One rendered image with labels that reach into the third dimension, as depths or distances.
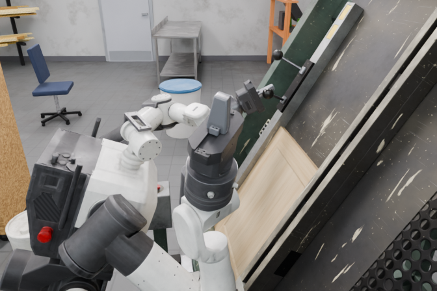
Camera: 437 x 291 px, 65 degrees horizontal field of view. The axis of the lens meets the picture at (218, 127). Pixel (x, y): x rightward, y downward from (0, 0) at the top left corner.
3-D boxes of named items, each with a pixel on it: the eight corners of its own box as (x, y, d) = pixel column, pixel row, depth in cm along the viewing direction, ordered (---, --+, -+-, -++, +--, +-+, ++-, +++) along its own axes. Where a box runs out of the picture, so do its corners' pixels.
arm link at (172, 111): (200, 128, 129) (175, 118, 144) (197, 102, 125) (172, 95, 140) (176, 136, 123) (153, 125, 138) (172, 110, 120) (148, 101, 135)
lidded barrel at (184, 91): (204, 123, 450) (203, 78, 425) (200, 140, 404) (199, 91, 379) (166, 123, 453) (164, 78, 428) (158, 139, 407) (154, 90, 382)
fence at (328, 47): (215, 219, 140) (207, 216, 139) (356, 8, 114) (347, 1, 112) (217, 227, 136) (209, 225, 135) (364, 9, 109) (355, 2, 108)
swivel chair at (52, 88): (88, 113, 485) (76, 43, 445) (67, 128, 436) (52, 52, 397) (51, 110, 493) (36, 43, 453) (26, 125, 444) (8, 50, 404)
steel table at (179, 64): (202, 62, 766) (201, 15, 725) (199, 89, 584) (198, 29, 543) (170, 62, 765) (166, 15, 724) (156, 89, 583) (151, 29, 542)
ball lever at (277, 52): (303, 76, 119) (270, 57, 121) (309, 67, 118) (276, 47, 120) (302, 76, 116) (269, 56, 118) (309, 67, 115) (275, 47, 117)
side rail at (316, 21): (218, 189, 165) (198, 182, 161) (356, -25, 134) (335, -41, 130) (220, 197, 160) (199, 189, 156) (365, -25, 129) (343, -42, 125)
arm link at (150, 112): (152, 124, 143) (129, 146, 123) (146, 94, 138) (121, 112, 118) (178, 123, 140) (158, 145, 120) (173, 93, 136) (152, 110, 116)
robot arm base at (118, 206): (97, 294, 67) (52, 260, 64) (101, 264, 79) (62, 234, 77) (152, 236, 69) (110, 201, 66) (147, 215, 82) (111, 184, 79)
